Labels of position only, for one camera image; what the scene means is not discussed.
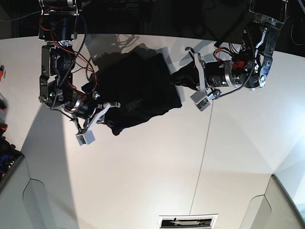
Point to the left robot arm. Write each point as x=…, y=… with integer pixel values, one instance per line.
x=247, y=67

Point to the orange black tool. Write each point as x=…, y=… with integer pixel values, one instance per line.
x=2, y=72

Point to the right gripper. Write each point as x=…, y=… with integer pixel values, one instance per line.
x=86, y=110

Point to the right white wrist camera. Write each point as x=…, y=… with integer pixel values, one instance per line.
x=85, y=138

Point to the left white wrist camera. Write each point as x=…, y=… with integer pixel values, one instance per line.
x=201, y=100

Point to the printed paper sheet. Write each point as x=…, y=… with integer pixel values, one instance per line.
x=188, y=222

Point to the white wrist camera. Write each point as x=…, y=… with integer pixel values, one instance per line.
x=85, y=138
x=201, y=100

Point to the black graphic t-shirt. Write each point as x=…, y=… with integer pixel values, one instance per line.
x=140, y=81

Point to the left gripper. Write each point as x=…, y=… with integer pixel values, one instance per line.
x=201, y=75

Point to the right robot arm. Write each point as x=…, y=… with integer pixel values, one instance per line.
x=63, y=27

